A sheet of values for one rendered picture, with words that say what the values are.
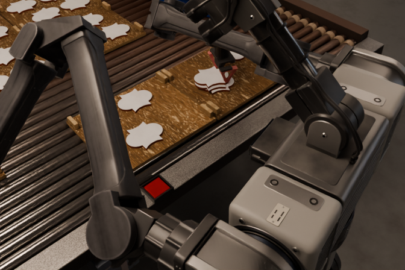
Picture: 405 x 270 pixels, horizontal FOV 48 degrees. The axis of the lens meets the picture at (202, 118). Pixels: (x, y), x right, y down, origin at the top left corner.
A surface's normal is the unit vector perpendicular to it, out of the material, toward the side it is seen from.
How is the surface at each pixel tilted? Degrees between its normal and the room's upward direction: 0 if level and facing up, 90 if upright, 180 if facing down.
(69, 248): 0
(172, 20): 54
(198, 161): 0
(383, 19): 0
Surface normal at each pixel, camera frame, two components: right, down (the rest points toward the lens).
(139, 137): -0.03, -0.74
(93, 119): -0.33, -0.25
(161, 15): -0.45, 0.04
